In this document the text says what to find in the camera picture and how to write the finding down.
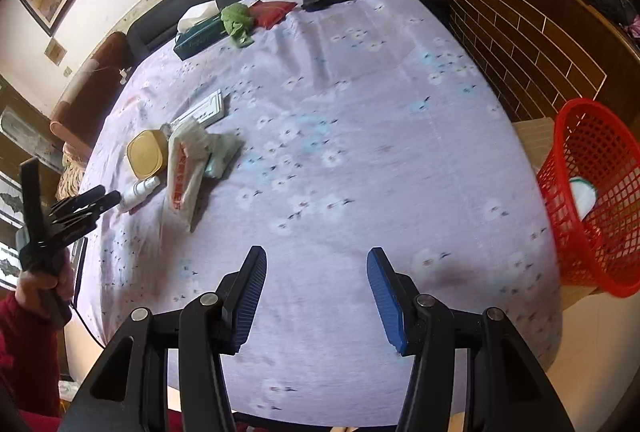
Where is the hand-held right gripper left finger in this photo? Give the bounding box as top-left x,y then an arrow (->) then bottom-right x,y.
60,246 -> 268,432

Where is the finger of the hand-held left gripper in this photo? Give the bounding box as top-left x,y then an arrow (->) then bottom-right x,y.
52,185 -> 107,220
57,191 -> 122,238

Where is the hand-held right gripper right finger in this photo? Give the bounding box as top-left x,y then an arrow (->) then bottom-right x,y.
366,248 -> 576,432

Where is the white spray bottle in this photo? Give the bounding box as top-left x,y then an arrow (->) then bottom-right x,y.
117,176 -> 162,214

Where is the white blue medicine box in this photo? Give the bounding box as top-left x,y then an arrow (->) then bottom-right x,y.
170,89 -> 227,133

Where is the red plastic basket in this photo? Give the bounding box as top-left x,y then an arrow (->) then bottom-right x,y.
537,98 -> 640,298

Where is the person's left forearm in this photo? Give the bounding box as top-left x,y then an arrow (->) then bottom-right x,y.
0,292 -> 66,418

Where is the person's left hand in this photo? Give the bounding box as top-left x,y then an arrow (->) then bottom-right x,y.
14,252 -> 76,313

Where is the yellow plastic container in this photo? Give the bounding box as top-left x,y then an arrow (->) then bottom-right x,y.
126,129 -> 168,179

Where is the white sachet with red print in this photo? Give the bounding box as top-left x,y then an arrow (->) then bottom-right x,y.
166,118 -> 213,233

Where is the brown armchair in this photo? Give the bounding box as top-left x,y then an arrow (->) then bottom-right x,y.
49,31 -> 133,153

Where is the pale green tissue pack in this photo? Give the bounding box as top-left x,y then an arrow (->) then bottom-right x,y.
202,132 -> 244,179

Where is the dark green tissue box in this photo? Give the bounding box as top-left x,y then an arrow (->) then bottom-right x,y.
173,2 -> 233,61

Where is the white round container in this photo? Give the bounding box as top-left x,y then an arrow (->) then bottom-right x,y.
567,177 -> 598,219

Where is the green cloth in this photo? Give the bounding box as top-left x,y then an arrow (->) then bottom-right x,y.
220,3 -> 256,49

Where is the red pouch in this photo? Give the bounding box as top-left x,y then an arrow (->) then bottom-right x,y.
248,0 -> 300,30

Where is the wooden brick-pattern cabinet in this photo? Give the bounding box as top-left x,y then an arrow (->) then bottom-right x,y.
402,0 -> 640,133

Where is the small wall picture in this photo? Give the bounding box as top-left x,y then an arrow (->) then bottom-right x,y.
44,38 -> 67,65

